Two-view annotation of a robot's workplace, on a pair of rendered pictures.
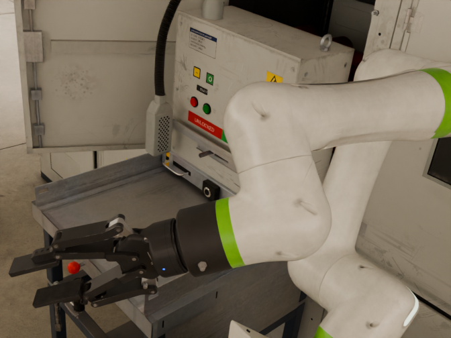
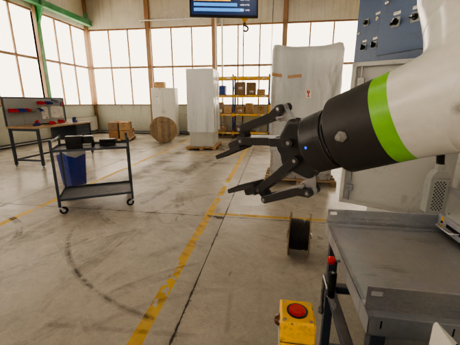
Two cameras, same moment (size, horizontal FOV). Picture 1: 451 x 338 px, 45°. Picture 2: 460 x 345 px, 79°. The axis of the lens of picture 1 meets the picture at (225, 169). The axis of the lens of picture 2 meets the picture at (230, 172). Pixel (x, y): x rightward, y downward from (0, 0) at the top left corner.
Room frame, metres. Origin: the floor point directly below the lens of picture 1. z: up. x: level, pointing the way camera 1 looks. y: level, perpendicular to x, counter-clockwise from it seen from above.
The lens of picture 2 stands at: (0.28, -0.15, 1.39)
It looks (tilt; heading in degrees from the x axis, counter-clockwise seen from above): 14 degrees down; 54
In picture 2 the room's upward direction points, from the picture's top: straight up
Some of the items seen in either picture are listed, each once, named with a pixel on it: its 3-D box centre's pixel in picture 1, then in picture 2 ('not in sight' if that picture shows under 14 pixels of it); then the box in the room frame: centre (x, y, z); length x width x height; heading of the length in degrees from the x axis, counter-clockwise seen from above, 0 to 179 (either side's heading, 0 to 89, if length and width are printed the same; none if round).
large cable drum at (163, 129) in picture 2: not in sight; (163, 129); (4.16, 9.18, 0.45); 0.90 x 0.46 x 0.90; 166
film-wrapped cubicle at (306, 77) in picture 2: not in sight; (302, 116); (4.25, 3.14, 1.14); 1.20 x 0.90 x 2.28; 132
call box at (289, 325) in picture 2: not in sight; (296, 328); (0.74, 0.21, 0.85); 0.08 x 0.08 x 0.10; 45
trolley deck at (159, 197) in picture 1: (182, 221); (441, 268); (1.39, 0.11, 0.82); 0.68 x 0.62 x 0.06; 135
